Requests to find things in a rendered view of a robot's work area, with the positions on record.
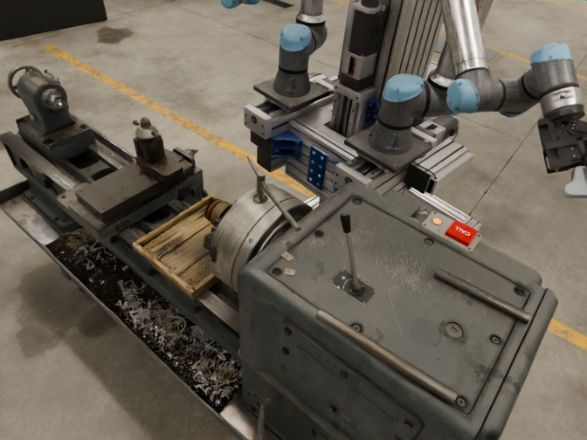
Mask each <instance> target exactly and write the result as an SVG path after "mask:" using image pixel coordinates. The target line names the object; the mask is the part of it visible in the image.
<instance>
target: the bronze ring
mask: <svg viewBox="0 0 587 440"><path fill-rule="evenodd" d="M232 205H233V204H231V203H228V202H226V201H223V200H221V199H215V200H213V201H211V202H210V203H209V205H208V206H207V208H206V210H205V218H206V219H207V220H208V221H210V222H211V224H212V225H213V226H214V223H215V220H216V219H218V218H220V217H224V215H225V214H226V212H227V211H228V210H229V209H230V207H231V206H232Z"/></svg>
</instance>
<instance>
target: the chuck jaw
mask: <svg viewBox="0 0 587 440"><path fill-rule="evenodd" d="M222 219H223V218H222V217H220V218H218V219H216V220H215V223H214V226H212V228H211V233H210V234H207V235H205V237H204V248H206V249H207V250H208V251H210V252H211V253H210V257H211V258H213V259H212V260H213V261H214V262H216V261H217V255H218V251H217V248H216V247H213V248H212V247H211V240H212V238H213V236H214V233H215V231H216V229H217V227H218V225H219V224H220V222H221V220H222Z"/></svg>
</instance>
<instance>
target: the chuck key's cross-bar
mask: <svg viewBox="0 0 587 440"><path fill-rule="evenodd" d="M246 158H247V160H248V161H249V162H250V164H251V166H252V169H253V171H254V173H255V175H257V172H258V171H259V170H258V168H257V166H256V164H255V163H254V161H253V159H252V157H251V156H250V155H248V156H247V157H246ZM260 184H261V186H262V187H263V189H264V191H265V192H266V194H267V195H268V196H269V197H270V199H271V200H272V201H273V203H274V204H275V205H276V206H277V208H278V209H279V210H280V212H281V213H282V214H283V215H284V217H285V218H286V219H287V220H288V222H289V223H290V224H291V225H292V226H293V227H294V228H295V230H296V231H300V230H301V227H300V226H299V225H298V224H297V223H296V221H295V220H294V219H293V218H292V216H291V215H290V214H289V213H288V212H287V210H286V209H285V208H284V207H283V205H282V204H281V203H280V202H279V200H278V199H277V198H276V197H275V196H274V194H273V193H272V192H271V191H270V189H269V188H268V187H267V185H266V182H265V181H264V180H263V181H260Z"/></svg>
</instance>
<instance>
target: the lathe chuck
mask: <svg viewBox="0 0 587 440"><path fill-rule="evenodd" d="M267 187H268V188H269V189H270V191H271V192H272V193H273V194H274V196H275V197H276V198H277V199H278V200H279V202H280V203H281V202H283V201H285V200H287V199H291V198H297V197H295V196H293V195H291V194H289V193H288V192H286V191H285V190H283V189H281V188H277V187H275V185H273V184H267ZM257 195H258V193H257V187H256V188H254V189H251V190H249V191H248V192H246V193H245V194H244V195H242V196H241V197H240V198H239V199H238V200H237V201H236V202H235V203H234V204H233V205H232V206H231V207H230V209H229V210H228V211H227V212H226V214H225V215H224V217H223V219H222V220H221V222H220V224H219V225H218V227H217V229H216V231H215V233H214V236H213V238H212V240H211V247H212V248H213V247H216V248H217V251H218V255H217V261H216V262H214V261H213V260H212V259H213V258H211V257H209V267H210V269H211V272H212V274H213V275H214V276H216V277H217V278H218V279H220V280H221V281H222V282H224V283H225V284H226V285H228V286H229V287H230V288H231V289H232V290H233V291H235V290H234V288H233V285H232V271H233V266H234V263H235V260H236V257H237V255H238V252H239V250H240V248H241V246H242V244H243V242H244V241H245V239H246V237H247V236H248V234H249V233H250V231H251V230H252V228H253V227H254V226H255V224H256V223H257V222H258V221H259V220H260V218H261V217H262V216H264V215H265V213H267V212H268V211H269V210H270V209H271V208H273V207H274V206H275V204H274V203H273V201H272V200H271V199H270V197H269V196H268V195H267V194H266V192H265V193H264V195H263V196H265V197H266V199H267V200H266V201H265V202H264V203H257V202H255V201H254V197H255V196H257ZM297 199H299V198H297Z"/></svg>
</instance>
